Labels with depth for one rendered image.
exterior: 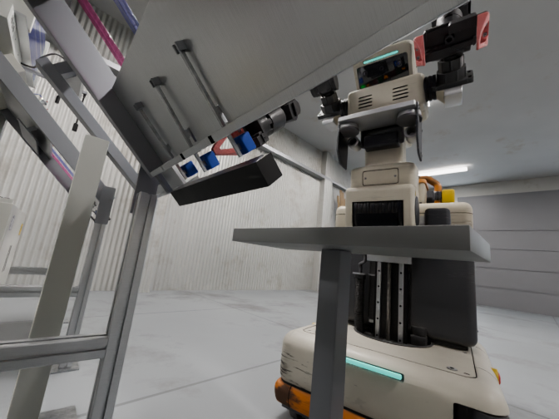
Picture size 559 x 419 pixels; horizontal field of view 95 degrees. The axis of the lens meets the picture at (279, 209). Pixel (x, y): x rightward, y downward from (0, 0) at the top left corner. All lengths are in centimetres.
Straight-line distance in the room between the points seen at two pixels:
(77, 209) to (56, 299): 24
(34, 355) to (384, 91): 120
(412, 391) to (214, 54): 86
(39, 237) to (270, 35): 313
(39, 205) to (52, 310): 244
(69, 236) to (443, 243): 88
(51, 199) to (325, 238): 301
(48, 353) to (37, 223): 266
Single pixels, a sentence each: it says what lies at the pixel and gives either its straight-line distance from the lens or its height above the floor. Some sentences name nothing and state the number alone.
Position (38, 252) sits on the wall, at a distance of 331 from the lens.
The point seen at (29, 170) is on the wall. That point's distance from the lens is 335.
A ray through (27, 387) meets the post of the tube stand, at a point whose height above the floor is 15.
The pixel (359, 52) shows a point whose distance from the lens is 24.
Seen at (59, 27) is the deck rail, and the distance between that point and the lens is 76.
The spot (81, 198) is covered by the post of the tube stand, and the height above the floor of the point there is 63.
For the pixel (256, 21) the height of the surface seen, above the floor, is 76.
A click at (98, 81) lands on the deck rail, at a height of 85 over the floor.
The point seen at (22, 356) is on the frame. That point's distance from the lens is 70.
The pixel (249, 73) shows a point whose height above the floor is 74.
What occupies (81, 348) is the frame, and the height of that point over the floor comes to 30.
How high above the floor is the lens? 52
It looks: 11 degrees up
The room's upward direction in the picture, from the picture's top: 6 degrees clockwise
